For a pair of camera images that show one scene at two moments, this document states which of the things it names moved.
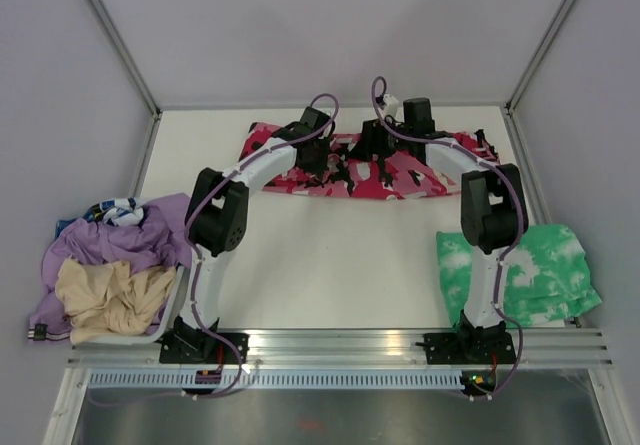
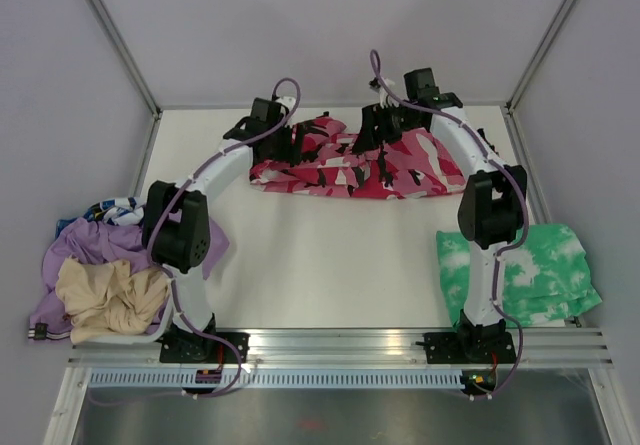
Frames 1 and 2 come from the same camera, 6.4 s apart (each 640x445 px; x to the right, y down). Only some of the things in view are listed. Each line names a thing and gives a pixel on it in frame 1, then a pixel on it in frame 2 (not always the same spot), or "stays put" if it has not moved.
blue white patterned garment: x=116 y=212 stays put
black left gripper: x=316 y=168 -> x=290 y=154
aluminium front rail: x=330 y=349 stays put
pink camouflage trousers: x=368 y=165 stays put
